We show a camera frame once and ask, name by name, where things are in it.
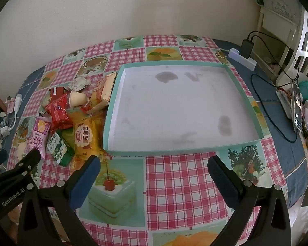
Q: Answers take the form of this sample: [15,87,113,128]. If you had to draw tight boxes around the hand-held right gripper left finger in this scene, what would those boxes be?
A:
[17,155,102,246]

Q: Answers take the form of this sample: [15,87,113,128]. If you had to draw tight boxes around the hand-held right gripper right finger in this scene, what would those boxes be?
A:
[207,155,291,246]

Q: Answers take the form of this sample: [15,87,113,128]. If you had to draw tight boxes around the green white milk packet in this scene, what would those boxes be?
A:
[46,131,75,166]

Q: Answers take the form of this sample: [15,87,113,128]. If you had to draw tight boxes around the yellow bread packet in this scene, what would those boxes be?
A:
[71,118,104,164]

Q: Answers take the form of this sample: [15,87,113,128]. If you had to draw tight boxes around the red flower print packet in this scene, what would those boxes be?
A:
[45,93,74,131]

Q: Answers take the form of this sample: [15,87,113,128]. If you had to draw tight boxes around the clear cookie packet green edges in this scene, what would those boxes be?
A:
[40,92,52,108]

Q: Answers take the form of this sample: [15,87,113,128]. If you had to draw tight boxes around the red bar packet white label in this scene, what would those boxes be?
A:
[49,87,65,100]

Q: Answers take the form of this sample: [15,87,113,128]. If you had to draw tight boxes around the small red candy packet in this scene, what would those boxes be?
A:
[80,100,93,114]

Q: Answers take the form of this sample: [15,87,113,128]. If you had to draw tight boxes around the white jelly cup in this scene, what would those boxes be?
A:
[69,90,88,107]

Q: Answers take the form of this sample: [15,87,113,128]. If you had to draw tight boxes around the white grey snack packet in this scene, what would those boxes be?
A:
[68,77,92,91]

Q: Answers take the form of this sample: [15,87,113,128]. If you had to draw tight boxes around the teal cardboard tray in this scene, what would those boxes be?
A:
[102,60,265,157]

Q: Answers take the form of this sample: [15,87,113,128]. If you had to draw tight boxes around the orange cream bread packet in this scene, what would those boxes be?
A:
[88,72,118,113]

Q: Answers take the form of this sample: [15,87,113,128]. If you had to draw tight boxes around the crumpled paper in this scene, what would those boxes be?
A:
[0,111,11,141]

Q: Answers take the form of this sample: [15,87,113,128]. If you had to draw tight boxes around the pink checked printed tablecloth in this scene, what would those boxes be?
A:
[8,34,289,246]

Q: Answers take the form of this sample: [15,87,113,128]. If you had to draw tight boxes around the tablet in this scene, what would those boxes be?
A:
[290,80,305,132]

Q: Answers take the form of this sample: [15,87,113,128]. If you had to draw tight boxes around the white power strip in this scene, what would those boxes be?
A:
[228,47,257,71]

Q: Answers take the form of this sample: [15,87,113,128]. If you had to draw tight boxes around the teal container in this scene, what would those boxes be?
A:
[298,80,308,100]

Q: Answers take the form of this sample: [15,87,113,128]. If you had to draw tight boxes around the black charger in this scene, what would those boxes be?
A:
[240,39,254,59]

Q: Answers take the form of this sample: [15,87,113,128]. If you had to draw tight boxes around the white chair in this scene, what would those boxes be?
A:
[257,4,302,73]

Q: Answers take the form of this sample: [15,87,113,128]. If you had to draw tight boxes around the white plug cable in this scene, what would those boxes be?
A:
[5,93,23,131]

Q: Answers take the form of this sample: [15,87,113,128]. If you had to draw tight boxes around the black cable loop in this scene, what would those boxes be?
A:
[251,74,298,143]

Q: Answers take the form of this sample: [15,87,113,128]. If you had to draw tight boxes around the black charger cable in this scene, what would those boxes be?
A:
[248,31,301,82]

